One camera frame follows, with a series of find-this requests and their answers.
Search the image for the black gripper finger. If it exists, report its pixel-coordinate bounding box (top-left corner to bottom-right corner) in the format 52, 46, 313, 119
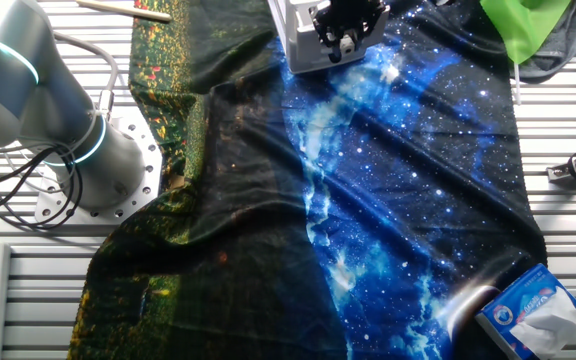
352, 22, 377, 50
312, 12, 342, 47

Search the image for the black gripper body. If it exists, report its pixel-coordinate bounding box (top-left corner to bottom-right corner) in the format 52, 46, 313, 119
320, 0, 390, 29

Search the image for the white plastic drawer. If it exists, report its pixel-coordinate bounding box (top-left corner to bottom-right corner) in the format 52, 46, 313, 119
290, 0, 389, 54

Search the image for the white plastic drawer cabinet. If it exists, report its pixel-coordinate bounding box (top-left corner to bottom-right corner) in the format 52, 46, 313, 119
266, 0, 392, 75

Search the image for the green cloth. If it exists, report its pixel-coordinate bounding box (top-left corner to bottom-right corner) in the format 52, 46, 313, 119
479, 0, 574, 66

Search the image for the thin white stick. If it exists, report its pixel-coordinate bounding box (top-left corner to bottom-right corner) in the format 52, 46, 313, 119
513, 63, 523, 106

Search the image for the galaxy and meadow print cloth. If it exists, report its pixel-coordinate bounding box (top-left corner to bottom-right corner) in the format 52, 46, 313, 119
66, 0, 549, 360

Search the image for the wooden stick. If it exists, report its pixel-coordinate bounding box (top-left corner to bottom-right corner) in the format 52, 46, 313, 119
75, 0, 173, 24

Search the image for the grey cloth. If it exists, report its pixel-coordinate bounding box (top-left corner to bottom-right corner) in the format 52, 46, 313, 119
507, 0, 576, 85

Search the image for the blue tissue pack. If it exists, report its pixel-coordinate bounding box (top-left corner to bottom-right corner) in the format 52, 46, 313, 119
474, 263, 576, 360

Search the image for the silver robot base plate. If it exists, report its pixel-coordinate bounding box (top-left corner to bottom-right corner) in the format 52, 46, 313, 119
34, 115, 163, 226

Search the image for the grey cable with metal connector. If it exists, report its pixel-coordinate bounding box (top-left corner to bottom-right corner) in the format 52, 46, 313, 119
52, 30, 120, 122

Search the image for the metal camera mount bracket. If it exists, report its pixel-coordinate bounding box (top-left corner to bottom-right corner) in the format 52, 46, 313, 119
546, 163, 576, 190

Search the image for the black cable bundle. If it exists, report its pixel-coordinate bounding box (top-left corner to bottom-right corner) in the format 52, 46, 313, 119
0, 146, 85, 231

